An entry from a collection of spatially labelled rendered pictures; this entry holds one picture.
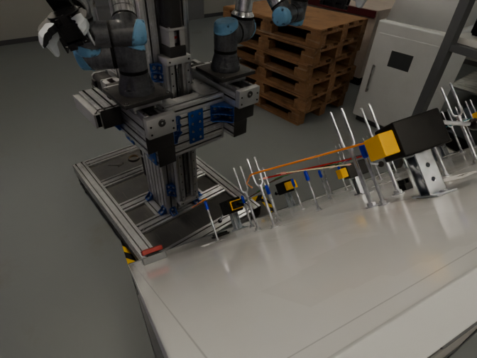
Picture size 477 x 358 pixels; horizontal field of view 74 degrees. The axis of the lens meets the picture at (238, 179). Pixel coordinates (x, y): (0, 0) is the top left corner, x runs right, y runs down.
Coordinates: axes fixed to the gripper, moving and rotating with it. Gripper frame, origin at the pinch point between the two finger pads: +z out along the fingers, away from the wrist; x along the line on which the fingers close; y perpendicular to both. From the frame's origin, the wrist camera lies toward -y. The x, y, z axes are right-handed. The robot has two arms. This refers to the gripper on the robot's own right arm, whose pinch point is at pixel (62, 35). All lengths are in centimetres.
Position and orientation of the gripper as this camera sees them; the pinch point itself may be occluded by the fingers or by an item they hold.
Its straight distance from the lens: 82.1
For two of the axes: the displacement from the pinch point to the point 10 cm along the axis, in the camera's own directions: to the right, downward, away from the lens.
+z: 2.9, 7.0, -6.5
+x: -9.4, 3.3, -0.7
